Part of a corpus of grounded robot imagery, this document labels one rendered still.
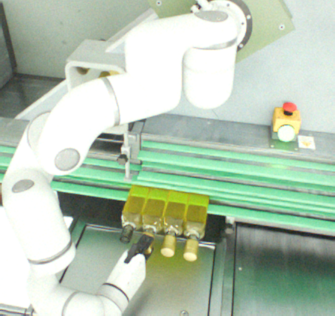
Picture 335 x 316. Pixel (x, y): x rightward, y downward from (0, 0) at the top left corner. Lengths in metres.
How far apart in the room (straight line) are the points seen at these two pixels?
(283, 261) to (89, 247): 0.58
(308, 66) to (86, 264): 0.82
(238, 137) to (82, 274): 0.58
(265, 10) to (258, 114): 0.35
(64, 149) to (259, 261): 0.79
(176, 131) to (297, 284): 0.56
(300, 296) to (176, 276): 0.35
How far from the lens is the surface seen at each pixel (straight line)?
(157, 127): 1.15
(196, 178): 1.12
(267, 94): 1.16
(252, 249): 1.26
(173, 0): 0.98
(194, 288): 1.11
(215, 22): 0.67
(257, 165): 1.08
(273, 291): 1.19
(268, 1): 0.97
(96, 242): 1.20
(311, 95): 1.18
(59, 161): 0.61
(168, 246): 1.00
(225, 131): 1.15
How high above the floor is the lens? 1.77
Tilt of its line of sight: 51 degrees down
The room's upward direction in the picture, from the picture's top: 164 degrees counter-clockwise
